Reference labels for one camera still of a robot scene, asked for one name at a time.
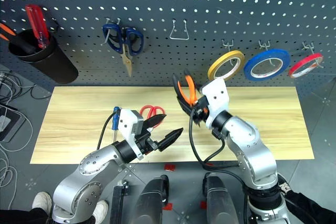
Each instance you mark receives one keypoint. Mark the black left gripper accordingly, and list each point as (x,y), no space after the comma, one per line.
(147,144)

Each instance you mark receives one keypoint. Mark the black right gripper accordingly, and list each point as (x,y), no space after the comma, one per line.
(202,115)

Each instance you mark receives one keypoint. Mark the orange black pliers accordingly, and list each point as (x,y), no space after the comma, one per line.
(191,87)

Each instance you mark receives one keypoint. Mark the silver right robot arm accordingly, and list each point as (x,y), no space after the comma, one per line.
(252,153)

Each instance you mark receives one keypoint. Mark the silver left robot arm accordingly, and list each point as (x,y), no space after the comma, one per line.
(84,179)

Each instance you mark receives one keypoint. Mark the yellow tape roll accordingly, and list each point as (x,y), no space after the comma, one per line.
(214,68)

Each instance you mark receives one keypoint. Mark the blue tape roll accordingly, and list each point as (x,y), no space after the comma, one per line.
(248,70)

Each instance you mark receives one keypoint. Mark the dark grey perforated pegboard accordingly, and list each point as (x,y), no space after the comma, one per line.
(162,3)

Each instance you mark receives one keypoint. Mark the red tape roll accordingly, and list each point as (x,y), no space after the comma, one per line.
(302,65)

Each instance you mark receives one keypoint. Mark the dark rounded shape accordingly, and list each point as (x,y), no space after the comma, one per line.
(151,200)
(219,200)

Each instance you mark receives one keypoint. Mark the metal double peg hook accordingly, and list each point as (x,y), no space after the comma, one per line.
(107,28)
(228,45)
(265,47)
(311,48)

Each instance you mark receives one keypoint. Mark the black white shoe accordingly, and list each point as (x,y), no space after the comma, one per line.
(283,186)

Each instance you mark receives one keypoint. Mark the black cup holder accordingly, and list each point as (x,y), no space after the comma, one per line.
(52,61)

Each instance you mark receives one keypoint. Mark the grey flat device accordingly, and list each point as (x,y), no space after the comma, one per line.
(10,123)

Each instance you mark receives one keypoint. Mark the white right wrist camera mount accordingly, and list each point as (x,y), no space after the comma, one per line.
(216,98)

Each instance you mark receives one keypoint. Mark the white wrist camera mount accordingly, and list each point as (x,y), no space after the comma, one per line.
(127,124)
(216,98)

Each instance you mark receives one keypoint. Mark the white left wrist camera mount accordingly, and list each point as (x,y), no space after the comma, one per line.
(127,124)

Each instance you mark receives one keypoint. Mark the black metal bracket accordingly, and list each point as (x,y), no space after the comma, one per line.
(118,203)

